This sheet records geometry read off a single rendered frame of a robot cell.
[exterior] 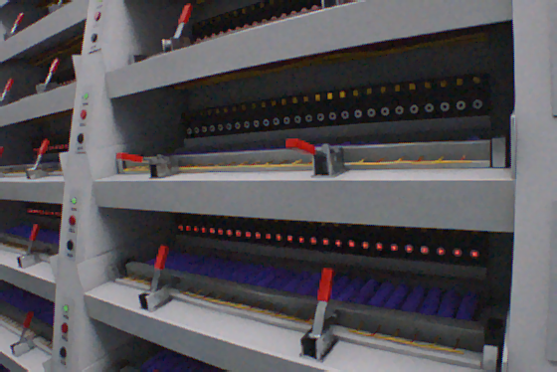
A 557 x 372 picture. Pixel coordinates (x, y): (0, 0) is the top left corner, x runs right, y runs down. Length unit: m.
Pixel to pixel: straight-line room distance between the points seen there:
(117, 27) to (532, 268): 0.71
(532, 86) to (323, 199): 0.21
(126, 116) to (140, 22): 0.19
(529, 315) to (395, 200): 0.15
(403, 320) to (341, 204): 0.14
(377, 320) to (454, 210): 0.16
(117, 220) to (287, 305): 0.37
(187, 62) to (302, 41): 0.19
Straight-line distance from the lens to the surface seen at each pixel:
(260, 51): 0.50
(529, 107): 0.36
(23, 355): 0.99
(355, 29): 0.44
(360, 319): 0.45
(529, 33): 0.38
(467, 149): 0.40
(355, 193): 0.38
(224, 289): 0.55
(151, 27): 0.83
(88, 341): 0.75
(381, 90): 0.56
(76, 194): 0.74
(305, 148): 0.36
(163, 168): 0.57
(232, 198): 0.47
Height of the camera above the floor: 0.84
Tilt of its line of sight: 4 degrees up
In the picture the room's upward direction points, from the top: 4 degrees clockwise
